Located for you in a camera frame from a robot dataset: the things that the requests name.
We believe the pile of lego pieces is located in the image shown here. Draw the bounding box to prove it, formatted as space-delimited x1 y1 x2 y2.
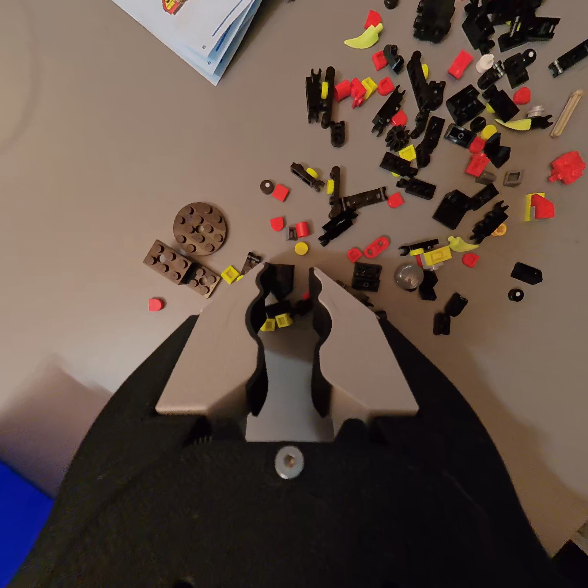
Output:
142 0 588 336

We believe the blue plastic bin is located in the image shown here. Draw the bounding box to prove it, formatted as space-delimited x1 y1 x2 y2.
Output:
0 459 56 588

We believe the lego instruction booklet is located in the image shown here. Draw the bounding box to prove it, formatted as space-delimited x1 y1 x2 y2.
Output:
111 0 262 86

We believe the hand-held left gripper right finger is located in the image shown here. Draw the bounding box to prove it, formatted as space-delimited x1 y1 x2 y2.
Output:
309 267 420 420

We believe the black lego slope brick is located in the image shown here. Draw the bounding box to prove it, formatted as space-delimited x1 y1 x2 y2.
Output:
266 264 296 299

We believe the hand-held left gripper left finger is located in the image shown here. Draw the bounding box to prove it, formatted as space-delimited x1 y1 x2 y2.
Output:
155 262 269 416

